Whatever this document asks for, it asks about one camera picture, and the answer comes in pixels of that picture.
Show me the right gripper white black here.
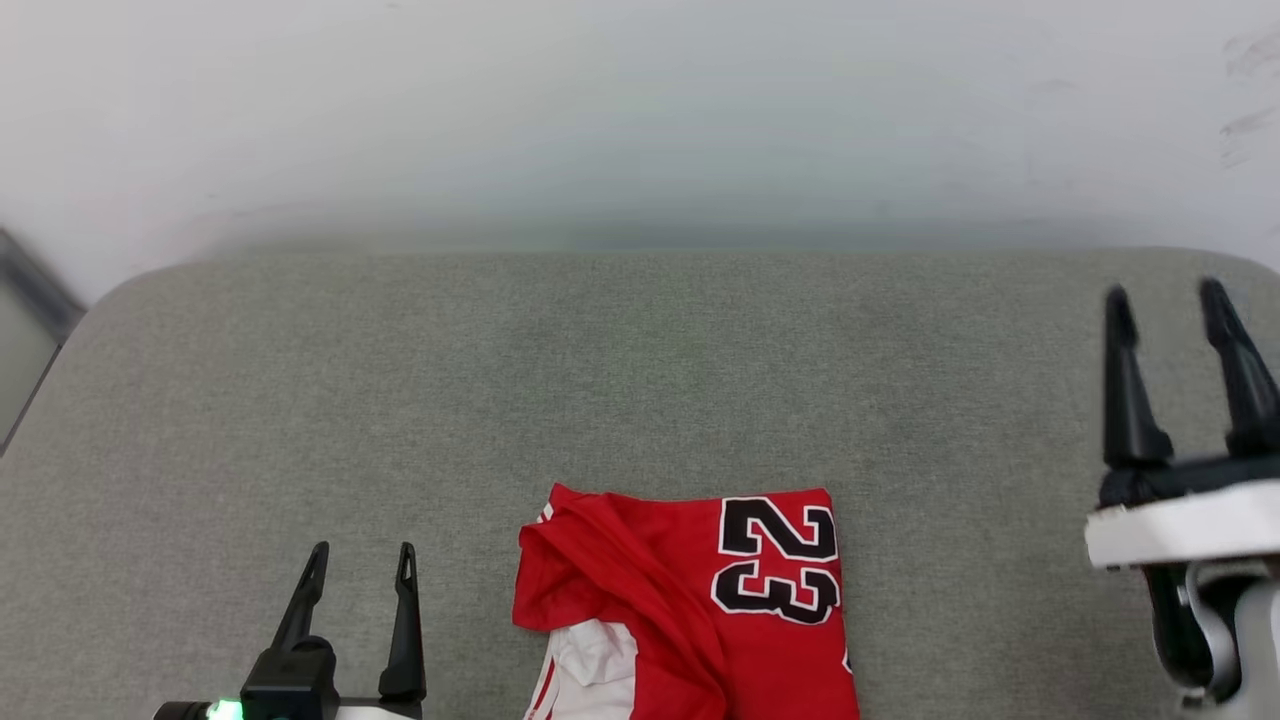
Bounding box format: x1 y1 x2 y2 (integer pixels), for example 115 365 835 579
1084 277 1280 573

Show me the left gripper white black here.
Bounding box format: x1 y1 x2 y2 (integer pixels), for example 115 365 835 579
153 541 428 720

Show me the red and white basketball jersey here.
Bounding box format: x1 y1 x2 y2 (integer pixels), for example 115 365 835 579
512 483 862 720

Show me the grey fabric sofa seat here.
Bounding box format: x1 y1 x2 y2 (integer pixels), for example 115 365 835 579
0 248 1280 720

